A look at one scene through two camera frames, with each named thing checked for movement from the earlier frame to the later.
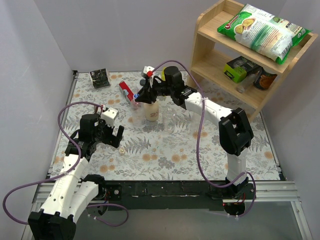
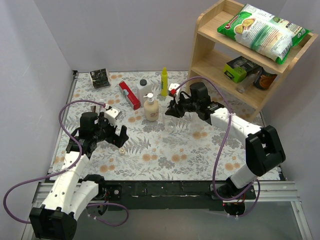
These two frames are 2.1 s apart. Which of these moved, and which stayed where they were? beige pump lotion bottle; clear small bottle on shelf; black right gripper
Moved: black right gripper
Stayed: beige pump lotion bottle; clear small bottle on shelf
